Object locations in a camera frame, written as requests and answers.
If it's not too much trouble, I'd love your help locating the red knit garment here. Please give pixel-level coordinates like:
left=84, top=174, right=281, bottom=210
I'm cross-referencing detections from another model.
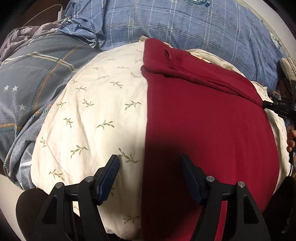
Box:
left=141, top=39, right=280, bottom=240

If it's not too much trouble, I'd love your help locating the person's right hand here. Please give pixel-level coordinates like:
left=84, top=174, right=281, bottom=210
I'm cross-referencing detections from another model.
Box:
left=287, top=130, right=296, bottom=153

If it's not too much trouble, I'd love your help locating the grey crumpled cloth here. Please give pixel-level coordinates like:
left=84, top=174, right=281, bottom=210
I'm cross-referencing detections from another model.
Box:
left=1, top=23, right=60, bottom=63

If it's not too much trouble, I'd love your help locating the white charger with cable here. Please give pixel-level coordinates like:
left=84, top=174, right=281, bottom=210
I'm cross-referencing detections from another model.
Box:
left=23, top=4, right=65, bottom=27

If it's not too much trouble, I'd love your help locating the grey striped star bedsheet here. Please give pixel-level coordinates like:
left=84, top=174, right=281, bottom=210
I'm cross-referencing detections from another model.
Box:
left=1, top=33, right=100, bottom=190

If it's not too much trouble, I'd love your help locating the cream leaf-print pillow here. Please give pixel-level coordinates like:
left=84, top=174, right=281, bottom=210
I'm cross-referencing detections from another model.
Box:
left=31, top=37, right=290, bottom=240

